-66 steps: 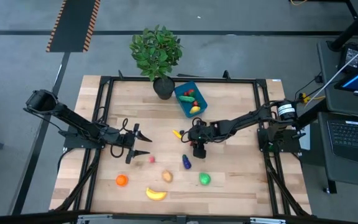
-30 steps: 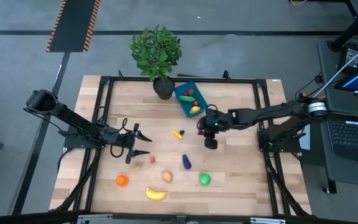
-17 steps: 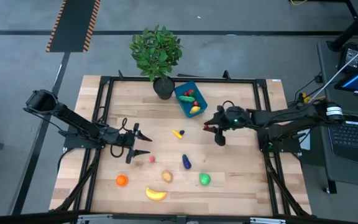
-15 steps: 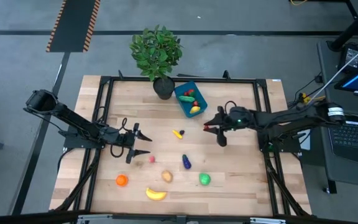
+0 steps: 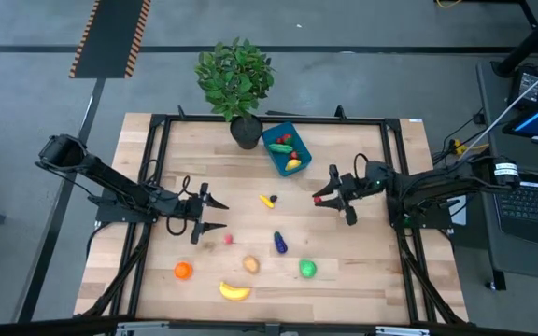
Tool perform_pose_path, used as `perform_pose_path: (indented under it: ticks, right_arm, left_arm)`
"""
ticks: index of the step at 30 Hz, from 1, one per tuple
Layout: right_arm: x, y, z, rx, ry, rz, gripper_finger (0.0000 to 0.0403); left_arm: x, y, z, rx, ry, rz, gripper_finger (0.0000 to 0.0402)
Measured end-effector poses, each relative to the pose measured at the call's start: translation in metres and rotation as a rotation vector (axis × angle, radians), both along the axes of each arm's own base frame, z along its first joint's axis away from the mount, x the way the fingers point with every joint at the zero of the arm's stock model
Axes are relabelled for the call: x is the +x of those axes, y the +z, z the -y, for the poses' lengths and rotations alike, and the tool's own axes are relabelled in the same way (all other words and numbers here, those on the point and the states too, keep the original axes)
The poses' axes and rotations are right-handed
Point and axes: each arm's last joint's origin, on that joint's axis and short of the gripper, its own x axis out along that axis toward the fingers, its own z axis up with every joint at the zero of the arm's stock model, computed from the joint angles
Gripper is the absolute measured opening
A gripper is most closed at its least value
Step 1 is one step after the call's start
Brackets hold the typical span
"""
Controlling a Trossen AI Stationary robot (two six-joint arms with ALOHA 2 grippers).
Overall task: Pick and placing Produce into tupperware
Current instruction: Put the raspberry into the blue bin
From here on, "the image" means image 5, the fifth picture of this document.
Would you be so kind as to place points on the small red toy strawberry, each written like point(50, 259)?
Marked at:
point(293, 156)

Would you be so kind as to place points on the yellow toy lemon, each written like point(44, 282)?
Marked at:
point(292, 164)

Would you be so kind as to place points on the yellow power plug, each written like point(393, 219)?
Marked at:
point(459, 148)

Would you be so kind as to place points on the tan toy potato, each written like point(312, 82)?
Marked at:
point(250, 265)

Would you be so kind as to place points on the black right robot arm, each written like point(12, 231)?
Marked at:
point(437, 179)

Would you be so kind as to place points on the black stand leg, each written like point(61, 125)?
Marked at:
point(530, 42)

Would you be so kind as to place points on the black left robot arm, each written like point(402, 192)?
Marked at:
point(110, 179)

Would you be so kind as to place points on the black aluminium table frame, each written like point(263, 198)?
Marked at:
point(334, 120)

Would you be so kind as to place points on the black hazard-striped floor mat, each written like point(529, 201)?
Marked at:
point(110, 37)

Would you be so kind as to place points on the black laptop keyboard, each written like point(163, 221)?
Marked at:
point(535, 205)

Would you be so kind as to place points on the green toy cucumber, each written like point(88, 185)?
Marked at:
point(280, 148)

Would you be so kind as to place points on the pink toy peach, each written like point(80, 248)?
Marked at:
point(228, 240)

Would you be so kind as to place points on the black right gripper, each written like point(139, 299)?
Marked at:
point(355, 186)

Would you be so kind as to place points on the orange toy orange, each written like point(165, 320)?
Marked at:
point(183, 270)

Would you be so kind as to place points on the green potted plant black pot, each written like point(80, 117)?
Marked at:
point(234, 77)

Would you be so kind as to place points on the blue plastic tupperware container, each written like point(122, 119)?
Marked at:
point(276, 161)

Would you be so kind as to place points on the dark grey side desk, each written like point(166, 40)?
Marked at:
point(500, 140)

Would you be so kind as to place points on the yellow toy banana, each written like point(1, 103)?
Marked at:
point(231, 294)

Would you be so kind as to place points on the yellow toy corn cob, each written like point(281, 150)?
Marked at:
point(266, 201)

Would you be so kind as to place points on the black power adapter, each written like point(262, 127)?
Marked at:
point(528, 86)

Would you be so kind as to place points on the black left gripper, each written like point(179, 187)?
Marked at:
point(187, 207)

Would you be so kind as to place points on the purple toy eggplant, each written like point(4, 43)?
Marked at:
point(280, 243)

